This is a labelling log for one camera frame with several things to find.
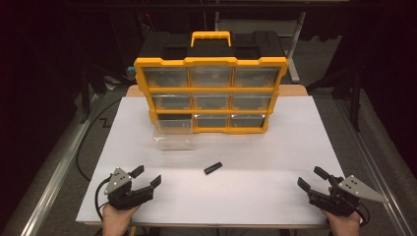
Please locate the clear plastic drawer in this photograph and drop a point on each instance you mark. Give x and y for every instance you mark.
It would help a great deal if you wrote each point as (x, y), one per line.
(173, 136)

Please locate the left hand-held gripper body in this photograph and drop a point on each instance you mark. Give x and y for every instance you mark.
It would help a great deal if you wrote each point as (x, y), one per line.
(118, 183)

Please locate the small black block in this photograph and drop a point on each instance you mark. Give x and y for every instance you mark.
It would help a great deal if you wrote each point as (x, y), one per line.
(213, 168)

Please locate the white table mat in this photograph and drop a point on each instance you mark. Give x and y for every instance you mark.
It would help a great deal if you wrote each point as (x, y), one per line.
(229, 196)

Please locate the person's left hand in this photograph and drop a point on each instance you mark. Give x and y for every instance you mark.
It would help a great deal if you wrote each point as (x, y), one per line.
(114, 223)

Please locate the set of clear small drawers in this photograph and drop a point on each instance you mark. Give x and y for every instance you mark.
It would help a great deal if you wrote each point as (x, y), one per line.
(211, 76)

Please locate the dark metal stand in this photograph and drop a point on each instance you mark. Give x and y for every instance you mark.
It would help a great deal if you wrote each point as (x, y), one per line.
(355, 98)
(86, 95)

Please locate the yellow black drawer organizer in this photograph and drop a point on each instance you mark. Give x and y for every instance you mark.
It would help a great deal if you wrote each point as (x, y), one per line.
(209, 61)

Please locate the person's right hand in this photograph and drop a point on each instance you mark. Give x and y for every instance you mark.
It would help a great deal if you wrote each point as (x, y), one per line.
(344, 226)

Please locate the aluminium floor rail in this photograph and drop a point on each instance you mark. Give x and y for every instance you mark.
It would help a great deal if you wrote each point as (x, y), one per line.
(377, 170)
(55, 177)

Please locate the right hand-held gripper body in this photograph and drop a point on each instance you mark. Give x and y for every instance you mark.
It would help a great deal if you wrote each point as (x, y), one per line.
(354, 188)

